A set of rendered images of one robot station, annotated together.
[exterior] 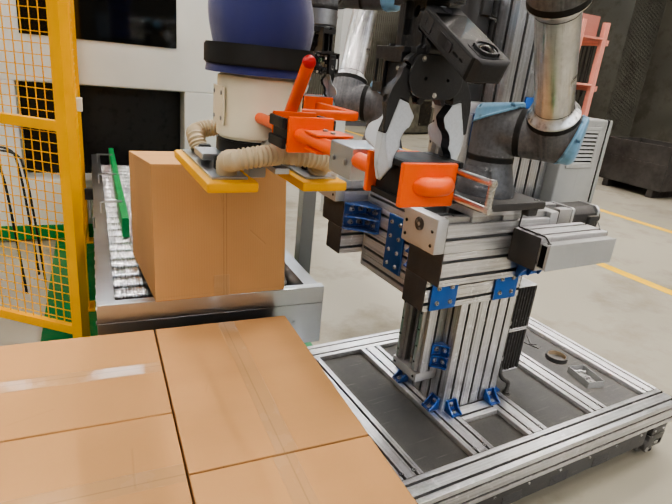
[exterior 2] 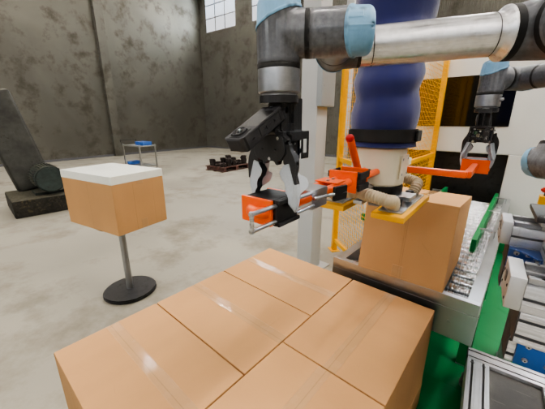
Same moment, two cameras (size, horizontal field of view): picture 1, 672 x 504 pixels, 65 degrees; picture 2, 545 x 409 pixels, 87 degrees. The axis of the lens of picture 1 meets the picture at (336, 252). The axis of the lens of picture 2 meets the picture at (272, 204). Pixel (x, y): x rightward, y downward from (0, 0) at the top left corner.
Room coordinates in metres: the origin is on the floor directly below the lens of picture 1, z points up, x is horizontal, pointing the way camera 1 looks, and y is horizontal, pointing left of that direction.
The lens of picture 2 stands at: (0.41, -0.58, 1.36)
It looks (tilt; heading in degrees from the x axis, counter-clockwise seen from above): 16 degrees down; 67
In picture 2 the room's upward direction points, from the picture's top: straight up
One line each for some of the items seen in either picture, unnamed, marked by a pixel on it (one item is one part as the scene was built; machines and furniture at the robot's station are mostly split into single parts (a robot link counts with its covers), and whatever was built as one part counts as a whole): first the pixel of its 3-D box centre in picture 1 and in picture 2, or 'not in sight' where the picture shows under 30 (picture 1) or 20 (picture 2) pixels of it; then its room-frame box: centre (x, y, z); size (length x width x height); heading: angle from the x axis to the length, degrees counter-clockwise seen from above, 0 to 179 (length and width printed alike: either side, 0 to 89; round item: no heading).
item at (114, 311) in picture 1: (219, 301); (396, 281); (1.49, 0.35, 0.58); 0.70 x 0.03 x 0.06; 116
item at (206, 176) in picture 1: (212, 161); (351, 192); (1.11, 0.28, 1.10); 0.34 x 0.10 x 0.05; 28
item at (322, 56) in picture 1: (321, 51); (482, 126); (1.52, 0.09, 1.34); 0.09 x 0.08 x 0.12; 28
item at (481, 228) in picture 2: not in sight; (492, 216); (2.98, 0.77, 0.60); 1.60 x 0.11 x 0.09; 26
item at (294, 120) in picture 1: (301, 131); (348, 178); (0.94, 0.08, 1.20); 0.10 x 0.08 x 0.06; 118
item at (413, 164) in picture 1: (408, 177); (269, 205); (0.62, -0.08, 1.20); 0.08 x 0.07 x 0.05; 28
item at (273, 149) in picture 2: (422, 47); (281, 130); (0.65, -0.07, 1.34); 0.09 x 0.08 x 0.12; 28
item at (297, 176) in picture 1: (295, 162); (403, 201); (1.20, 0.11, 1.10); 0.34 x 0.10 x 0.05; 28
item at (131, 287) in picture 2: not in sight; (125, 256); (0.15, 1.80, 0.31); 0.40 x 0.40 x 0.62
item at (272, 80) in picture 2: not in sight; (277, 83); (0.64, -0.07, 1.42); 0.08 x 0.08 x 0.05
